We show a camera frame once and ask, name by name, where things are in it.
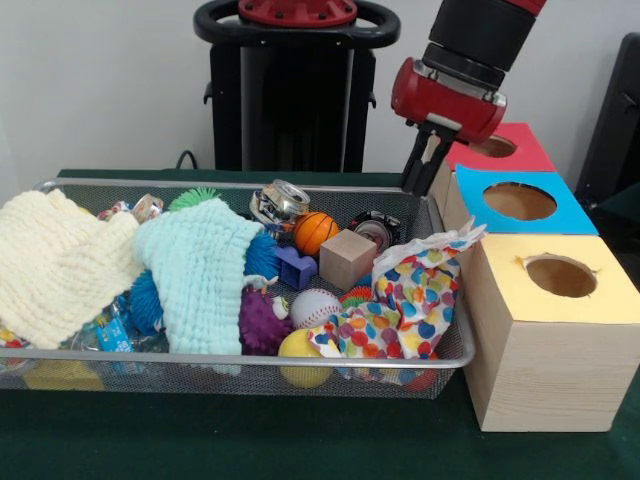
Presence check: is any black stand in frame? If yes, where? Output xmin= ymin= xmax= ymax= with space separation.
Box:
xmin=574 ymin=32 xmax=640 ymax=201

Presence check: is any white baseball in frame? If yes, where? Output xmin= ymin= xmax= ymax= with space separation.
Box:
xmin=289 ymin=288 xmax=346 ymax=332

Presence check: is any plain wooden cube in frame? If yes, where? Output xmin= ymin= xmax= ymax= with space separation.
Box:
xmin=318 ymin=228 xmax=379 ymax=293

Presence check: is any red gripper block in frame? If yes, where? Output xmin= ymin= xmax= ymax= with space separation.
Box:
xmin=389 ymin=56 xmax=509 ymax=198

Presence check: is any dark green table cloth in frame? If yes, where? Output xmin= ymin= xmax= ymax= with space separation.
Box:
xmin=0 ymin=168 xmax=640 ymax=480
xmin=597 ymin=180 xmax=640 ymax=236

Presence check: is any cream waffle cloth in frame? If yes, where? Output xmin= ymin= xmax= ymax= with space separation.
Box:
xmin=0 ymin=188 xmax=147 ymax=350

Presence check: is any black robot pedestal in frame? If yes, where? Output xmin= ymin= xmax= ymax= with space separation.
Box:
xmin=193 ymin=0 xmax=402 ymax=174

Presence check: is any purple toy block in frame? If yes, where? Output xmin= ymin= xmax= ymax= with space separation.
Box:
xmin=273 ymin=244 xmax=320 ymax=292

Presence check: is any crushed silver can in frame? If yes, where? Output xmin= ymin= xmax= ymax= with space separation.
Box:
xmin=249 ymin=178 xmax=312 ymax=224

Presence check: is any wooden box with three holes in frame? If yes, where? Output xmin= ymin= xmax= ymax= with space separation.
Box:
xmin=427 ymin=120 xmax=640 ymax=432

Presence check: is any mint waffle cloth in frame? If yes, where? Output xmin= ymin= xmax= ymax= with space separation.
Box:
xmin=130 ymin=198 xmax=267 ymax=358

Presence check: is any purple spiky toy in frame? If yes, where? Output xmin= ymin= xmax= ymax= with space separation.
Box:
xmin=238 ymin=285 xmax=296 ymax=357

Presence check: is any yellow ball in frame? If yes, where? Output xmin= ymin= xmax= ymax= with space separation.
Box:
xmin=277 ymin=328 xmax=334 ymax=390

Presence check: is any polka dot paper napkin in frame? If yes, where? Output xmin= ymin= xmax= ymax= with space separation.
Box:
xmin=305 ymin=215 xmax=488 ymax=361

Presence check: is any small orange basketball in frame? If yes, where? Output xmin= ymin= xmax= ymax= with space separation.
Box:
xmin=293 ymin=211 xmax=341 ymax=258

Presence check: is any shallow silver mesh bin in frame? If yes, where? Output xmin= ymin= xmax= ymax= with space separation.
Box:
xmin=0 ymin=178 xmax=476 ymax=401

